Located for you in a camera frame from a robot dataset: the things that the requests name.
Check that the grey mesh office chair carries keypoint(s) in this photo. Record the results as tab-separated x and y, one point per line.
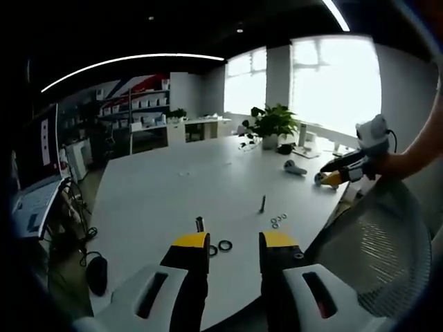
380	242

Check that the green potted plant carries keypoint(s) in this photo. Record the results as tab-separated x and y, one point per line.
273	124

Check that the curved ceiling light strip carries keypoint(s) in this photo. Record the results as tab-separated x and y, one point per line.
121	64

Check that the white handheld controller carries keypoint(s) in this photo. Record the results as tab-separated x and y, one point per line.
294	168

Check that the black computer mouse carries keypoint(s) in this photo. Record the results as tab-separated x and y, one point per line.
97	276

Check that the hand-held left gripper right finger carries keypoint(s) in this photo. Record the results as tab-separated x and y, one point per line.
280	269

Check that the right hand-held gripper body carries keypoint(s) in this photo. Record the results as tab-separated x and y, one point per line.
373	136

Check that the small black object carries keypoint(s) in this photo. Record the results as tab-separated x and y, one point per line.
286	148

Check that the metal threaded stud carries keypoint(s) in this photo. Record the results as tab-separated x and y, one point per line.
262	204

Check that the storage shelf with white bins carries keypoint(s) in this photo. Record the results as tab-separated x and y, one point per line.
138	110

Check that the white tumbler bottle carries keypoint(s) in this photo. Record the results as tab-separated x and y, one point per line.
303	134

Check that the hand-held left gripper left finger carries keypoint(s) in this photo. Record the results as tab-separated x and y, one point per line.
180	273

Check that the short dark bolt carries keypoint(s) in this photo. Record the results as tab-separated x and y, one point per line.
200	223

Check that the white low cabinet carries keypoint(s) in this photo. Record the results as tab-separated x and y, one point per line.
194	129

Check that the open laptop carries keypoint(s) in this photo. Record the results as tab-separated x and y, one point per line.
33	166

